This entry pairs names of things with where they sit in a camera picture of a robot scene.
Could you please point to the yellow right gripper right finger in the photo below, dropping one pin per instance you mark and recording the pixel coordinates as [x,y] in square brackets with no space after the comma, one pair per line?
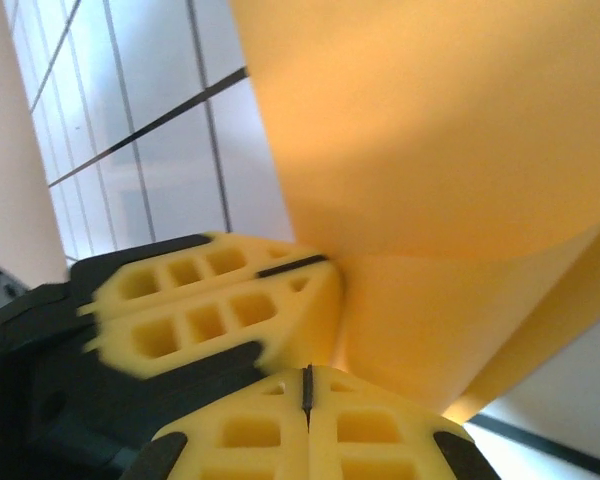
[370,440]

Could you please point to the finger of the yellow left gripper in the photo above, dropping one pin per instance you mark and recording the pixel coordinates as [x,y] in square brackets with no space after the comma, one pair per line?
[250,255]
[300,320]

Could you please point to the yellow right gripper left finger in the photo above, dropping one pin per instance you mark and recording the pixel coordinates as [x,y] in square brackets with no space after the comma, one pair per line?
[260,440]

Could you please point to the yellow cloth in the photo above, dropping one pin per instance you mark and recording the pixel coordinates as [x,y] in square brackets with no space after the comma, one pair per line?
[430,150]

